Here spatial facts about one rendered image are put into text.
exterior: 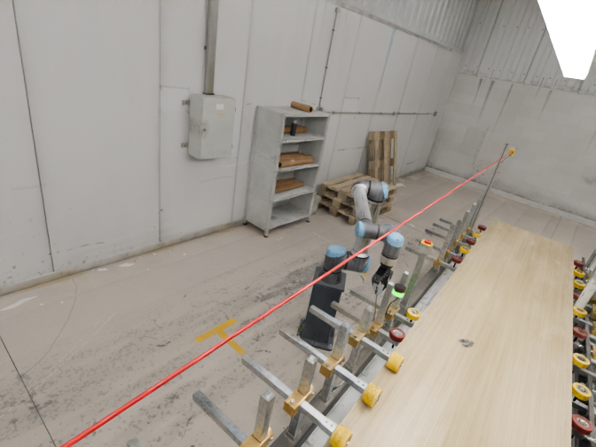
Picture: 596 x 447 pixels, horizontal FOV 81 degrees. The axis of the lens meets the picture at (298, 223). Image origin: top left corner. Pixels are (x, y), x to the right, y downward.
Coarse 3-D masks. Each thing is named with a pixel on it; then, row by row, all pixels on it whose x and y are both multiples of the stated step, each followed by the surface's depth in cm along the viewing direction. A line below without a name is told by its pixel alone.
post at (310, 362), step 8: (312, 360) 129; (304, 368) 132; (312, 368) 130; (304, 376) 133; (312, 376) 134; (304, 384) 134; (304, 392) 135; (296, 416) 142; (296, 424) 143; (288, 432) 148; (296, 432) 146
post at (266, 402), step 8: (264, 392) 110; (264, 400) 109; (272, 400) 111; (264, 408) 110; (272, 408) 113; (256, 416) 114; (264, 416) 111; (256, 424) 115; (264, 424) 113; (256, 432) 116; (264, 432) 116
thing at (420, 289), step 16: (464, 240) 370; (448, 256) 329; (432, 272) 296; (416, 288) 270; (416, 304) 262; (384, 320) 228; (368, 352) 200; (336, 384) 176; (320, 400) 166; (336, 400) 173; (304, 416) 158; (304, 432) 151
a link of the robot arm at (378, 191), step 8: (376, 184) 242; (384, 184) 243; (368, 192) 242; (376, 192) 242; (384, 192) 241; (368, 200) 248; (376, 200) 244; (376, 208) 248; (376, 216) 251; (360, 240) 260; (368, 240) 260; (352, 248) 269; (360, 248) 263; (360, 256) 263; (368, 256) 267; (352, 264) 267; (360, 264) 266; (368, 264) 267; (360, 272) 272
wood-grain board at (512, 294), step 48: (480, 240) 325; (528, 240) 346; (480, 288) 246; (528, 288) 258; (432, 336) 191; (480, 336) 198; (528, 336) 205; (384, 384) 156; (432, 384) 161; (480, 384) 166; (528, 384) 171; (384, 432) 135; (432, 432) 139; (480, 432) 142; (528, 432) 146
